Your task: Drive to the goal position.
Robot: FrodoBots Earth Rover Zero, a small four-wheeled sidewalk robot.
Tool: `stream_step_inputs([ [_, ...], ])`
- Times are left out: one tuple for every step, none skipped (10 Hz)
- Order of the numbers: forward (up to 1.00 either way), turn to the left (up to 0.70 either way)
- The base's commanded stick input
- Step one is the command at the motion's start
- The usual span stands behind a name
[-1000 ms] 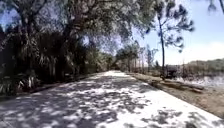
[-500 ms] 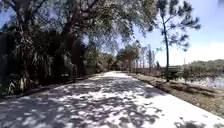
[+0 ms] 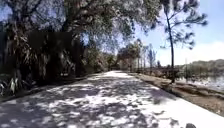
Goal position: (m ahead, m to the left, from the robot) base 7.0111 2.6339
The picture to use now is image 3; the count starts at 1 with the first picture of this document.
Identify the tall thin pine tree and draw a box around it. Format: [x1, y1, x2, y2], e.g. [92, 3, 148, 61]
[159, 0, 209, 84]

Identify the distant wood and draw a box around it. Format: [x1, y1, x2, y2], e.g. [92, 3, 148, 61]
[178, 58, 224, 78]

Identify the dry dirt verge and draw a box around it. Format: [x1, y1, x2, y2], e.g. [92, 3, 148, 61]
[131, 72, 224, 117]

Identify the water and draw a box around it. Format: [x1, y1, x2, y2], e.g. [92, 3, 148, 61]
[175, 75, 224, 93]

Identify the pale paved path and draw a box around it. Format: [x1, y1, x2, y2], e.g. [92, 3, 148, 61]
[0, 70, 224, 128]

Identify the group of trees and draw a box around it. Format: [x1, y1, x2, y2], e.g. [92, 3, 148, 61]
[114, 38, 158, 74]

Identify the robot's own part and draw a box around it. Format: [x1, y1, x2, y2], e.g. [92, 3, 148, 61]
[185, 122, 198, 128]

